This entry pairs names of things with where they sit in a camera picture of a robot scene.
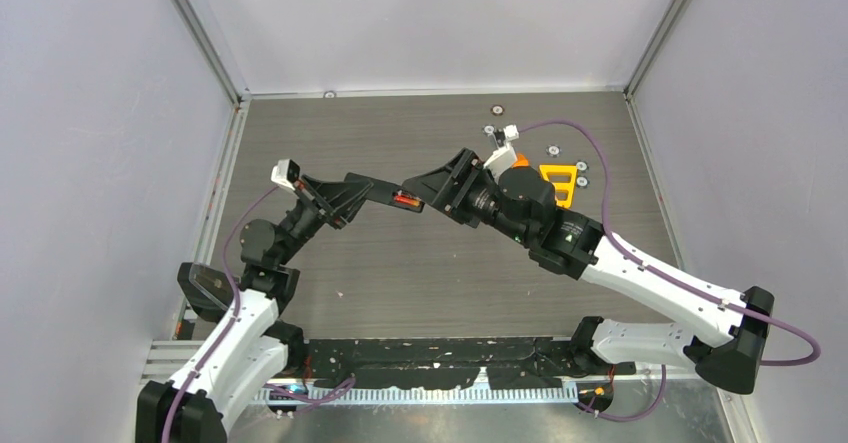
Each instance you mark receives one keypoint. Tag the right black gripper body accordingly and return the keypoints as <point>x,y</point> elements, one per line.
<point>468,208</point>

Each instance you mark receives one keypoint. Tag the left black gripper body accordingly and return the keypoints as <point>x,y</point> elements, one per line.
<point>330,214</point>

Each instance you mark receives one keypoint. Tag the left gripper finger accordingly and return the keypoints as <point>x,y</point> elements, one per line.
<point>347,198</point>
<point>320,187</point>

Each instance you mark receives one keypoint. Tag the black remote control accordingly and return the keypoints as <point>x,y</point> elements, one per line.
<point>382,191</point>

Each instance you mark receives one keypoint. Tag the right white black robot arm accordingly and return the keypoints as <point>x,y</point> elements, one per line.
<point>717,333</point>

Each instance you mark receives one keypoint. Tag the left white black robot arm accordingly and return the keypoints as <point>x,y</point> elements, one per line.
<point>250,344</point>

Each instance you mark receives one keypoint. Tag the dark clear plastic box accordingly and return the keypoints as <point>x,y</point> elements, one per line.
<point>206,289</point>

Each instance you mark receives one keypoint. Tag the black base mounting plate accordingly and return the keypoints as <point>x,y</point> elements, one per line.
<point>447,363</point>

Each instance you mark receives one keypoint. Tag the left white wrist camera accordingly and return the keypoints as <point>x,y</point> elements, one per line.
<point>286,175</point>

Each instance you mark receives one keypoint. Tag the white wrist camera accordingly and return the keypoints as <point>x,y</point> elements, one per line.
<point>503,155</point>
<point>286,175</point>

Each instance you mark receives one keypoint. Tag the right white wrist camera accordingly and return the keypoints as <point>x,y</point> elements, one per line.
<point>503,155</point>

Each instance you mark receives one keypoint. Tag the orange plastic handle tool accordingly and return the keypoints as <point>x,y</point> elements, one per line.
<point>521,161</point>

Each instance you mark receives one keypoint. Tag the yellow triangular plastic frame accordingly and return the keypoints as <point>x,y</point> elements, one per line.
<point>563,178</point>

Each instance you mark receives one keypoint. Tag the ribbed aluminium front rail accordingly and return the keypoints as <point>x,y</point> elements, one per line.
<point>567,393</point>

